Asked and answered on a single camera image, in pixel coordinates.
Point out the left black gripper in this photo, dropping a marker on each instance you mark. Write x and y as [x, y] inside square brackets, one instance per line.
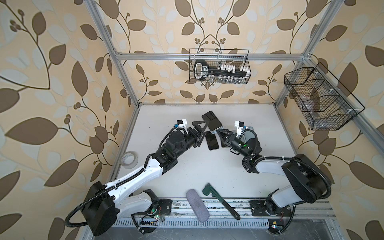
[193, 133]

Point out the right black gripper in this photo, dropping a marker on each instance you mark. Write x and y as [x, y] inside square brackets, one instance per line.
[231, 137]

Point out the black smartphone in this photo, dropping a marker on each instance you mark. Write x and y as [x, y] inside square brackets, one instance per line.
[212, 141]
[223, 144]
[213, 122]

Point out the light blue phone case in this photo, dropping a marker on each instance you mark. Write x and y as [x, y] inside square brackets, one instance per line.
[249, 134]

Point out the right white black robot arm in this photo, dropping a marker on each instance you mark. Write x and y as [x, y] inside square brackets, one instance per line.
[307, 182]

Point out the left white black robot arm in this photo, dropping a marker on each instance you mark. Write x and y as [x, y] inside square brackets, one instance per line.
[104, 204]

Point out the grey felt glasses case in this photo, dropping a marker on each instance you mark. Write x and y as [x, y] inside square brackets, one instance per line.
[200, 210]

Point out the green pipe wrench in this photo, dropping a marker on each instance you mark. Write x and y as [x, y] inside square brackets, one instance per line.
[210, 190]

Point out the black socket tool set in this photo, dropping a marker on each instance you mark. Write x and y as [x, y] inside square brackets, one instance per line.
[202, 70]

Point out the white tape roll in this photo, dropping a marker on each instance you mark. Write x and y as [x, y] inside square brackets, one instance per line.
[129, 160]

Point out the back black wire basket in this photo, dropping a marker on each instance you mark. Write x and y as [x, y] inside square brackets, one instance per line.
[237, 57]

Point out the black wire basket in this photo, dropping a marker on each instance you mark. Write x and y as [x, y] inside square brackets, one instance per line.
[237, 57]
[325, 102]

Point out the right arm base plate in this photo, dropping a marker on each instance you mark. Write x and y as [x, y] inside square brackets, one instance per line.
[279, 219]

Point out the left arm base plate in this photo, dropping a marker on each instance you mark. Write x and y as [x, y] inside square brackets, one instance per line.
[146, 222]

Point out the right black wire basket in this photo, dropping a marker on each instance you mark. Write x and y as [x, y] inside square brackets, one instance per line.
[325, 102]

